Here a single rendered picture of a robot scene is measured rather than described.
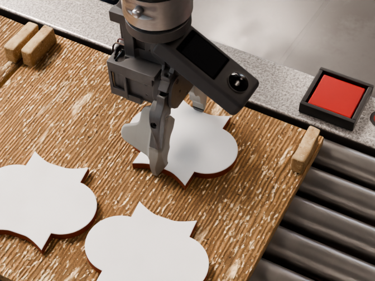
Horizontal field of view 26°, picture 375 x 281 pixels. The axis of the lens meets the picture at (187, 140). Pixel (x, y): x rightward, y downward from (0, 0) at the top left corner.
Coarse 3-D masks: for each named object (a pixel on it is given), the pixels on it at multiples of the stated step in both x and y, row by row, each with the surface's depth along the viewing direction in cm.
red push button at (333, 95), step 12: (324, 84) 108; (336, 84) 108; (348, 84) 108; (312, 96) 107; (324, 96) 107; (336, 96) 107; (348, 96) 107; (360, 96) 107; (324, 108) 106; (336, 108) 106; (348, 108) 106
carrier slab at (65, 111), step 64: (64, 64) 110; (0, 128) 103; (64, 128) 103; (256, 128) 103; (128, 192) 96; (192, 192) 96; (256, 192) 96; (0, 256) 91; (64, 256) 91; (256, 256) 91
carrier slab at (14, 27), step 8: (0, 16) 116; (0, 24) 115; (8, 24) 115; (16, 24) 115; (0, 32) 114; (8, 32) 114; (16, 32) 114; (0, 40) 113; (8, 40) 113; (0, 48) 112; (0, 56) 111; (0, 64) 110; (8, 64) 110; (16, 64) 110; (0, 72) 109; (8, 72) 109; (0, 80) 108
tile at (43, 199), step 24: (0, 168) 97; (24, 168) 97; (48, 168) 97; (0, 192) 95; (24, 192) 95; (48, 192) 95; (72, 192) 95; (0, 216) 93; (24, 216) 93; (48, 216) 93; (72, 216) 93; (96, 216) 94; (48, 240) 91
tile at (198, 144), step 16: (176, 112) 103; (192, 112) 103; (176, 128) 101; (192, 128) 101; (208, 128) 101; (224, 128) 102; (176, 144) 99; (192, 144) 99; (208, 144) 99; (224, 144) 99; (144, 160) 98; (176, 160) 98; (192, 160) 98; (208, 160) 98; (224, 160) 98; (176, 176) 96; (192, 176) 97; (208, 176) 97
